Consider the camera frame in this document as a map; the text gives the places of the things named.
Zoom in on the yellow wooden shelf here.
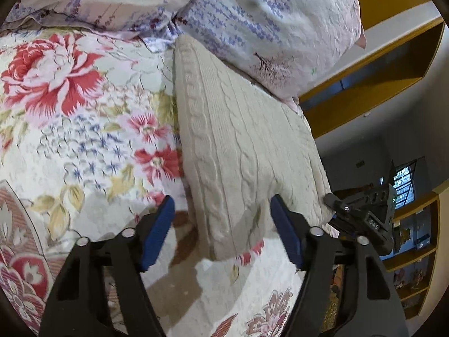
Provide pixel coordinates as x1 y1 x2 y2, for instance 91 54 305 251
382 179 449 321

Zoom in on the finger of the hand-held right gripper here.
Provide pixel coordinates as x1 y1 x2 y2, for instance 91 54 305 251
323 192 370 230

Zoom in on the yellow wooden shelf unit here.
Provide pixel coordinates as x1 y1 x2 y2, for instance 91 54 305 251
298 0 449 138

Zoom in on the barred window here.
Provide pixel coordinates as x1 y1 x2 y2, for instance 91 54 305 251
392 159 427 212

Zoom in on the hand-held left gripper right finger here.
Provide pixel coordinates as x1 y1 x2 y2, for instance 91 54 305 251
270 194 410 337

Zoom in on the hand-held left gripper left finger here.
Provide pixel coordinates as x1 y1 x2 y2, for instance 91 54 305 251
38 195 176 337

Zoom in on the red floral bedsheet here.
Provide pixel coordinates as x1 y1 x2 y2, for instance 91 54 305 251
0 28 339 337

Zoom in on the beige cable-knit sweater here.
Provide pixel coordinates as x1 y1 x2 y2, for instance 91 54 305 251
173 35 335 262

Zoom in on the pink floral pillow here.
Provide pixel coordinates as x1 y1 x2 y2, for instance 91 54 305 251
0 0 367 110

